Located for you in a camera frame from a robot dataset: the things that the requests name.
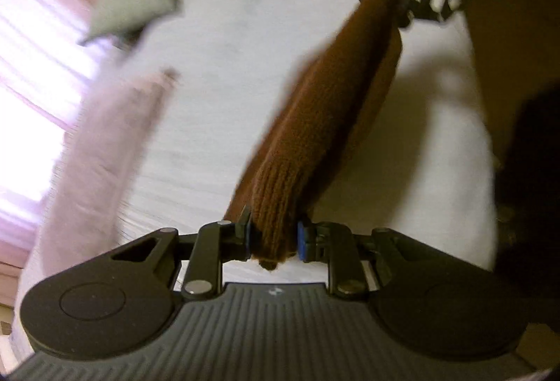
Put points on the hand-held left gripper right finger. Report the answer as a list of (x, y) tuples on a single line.
[(301, 242)]

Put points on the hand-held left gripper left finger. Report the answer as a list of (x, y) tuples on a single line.
[(247, 237)]

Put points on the brown knitted sweater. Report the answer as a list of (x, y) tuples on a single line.
[(315, 122)]

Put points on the white striped bed sheet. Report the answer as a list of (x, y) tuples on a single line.
[(210, 101)]

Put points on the pink textured blanket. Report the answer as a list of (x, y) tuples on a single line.
[(105, 162)]

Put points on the grey-green plaid pillow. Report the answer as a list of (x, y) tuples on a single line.
[(135, 0)]

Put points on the pink curtain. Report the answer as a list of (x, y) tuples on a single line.
[(30, 79)]

